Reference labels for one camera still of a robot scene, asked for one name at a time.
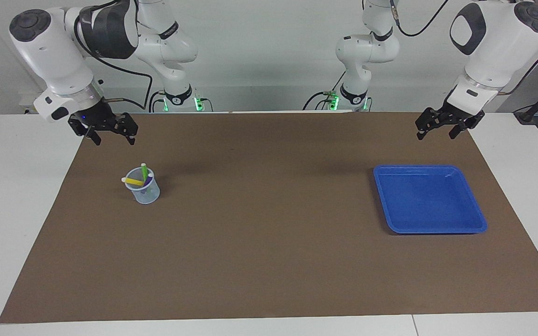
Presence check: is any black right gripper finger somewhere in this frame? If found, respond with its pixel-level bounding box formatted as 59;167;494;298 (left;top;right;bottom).
67;119;102;147
112;112;139;146

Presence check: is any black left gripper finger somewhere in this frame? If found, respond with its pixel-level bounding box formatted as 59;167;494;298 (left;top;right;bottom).
414;107;453;141
449;112;486;140

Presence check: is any blue plastic tray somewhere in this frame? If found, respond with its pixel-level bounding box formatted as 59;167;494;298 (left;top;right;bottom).
373;164;488;235

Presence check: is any white socket box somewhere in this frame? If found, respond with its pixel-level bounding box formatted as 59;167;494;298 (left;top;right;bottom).
19;92;41;114

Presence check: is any clear plastic cup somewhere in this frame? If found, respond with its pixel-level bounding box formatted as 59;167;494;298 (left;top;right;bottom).
124;167;161;205

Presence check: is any brown table mat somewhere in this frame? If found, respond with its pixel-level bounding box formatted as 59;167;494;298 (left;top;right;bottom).
0;111;538;324

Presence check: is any black right base cable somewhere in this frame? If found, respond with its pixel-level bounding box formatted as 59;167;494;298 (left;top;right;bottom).
149;91;167;113

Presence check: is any black base cable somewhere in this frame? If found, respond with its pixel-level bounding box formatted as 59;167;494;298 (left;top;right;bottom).
303;70;347;111
149;91;167;113

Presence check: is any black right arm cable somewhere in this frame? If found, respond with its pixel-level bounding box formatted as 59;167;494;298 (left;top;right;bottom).
74;0;154;112

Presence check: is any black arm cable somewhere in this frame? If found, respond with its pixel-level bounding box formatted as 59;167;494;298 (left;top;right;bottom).
389;0;538;96
74;0;154;112

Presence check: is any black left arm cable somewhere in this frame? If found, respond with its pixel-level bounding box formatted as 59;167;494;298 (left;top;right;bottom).
389;0;538;96

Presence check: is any black left base cable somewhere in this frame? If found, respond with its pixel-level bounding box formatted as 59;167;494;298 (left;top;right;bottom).
303;70;347;111

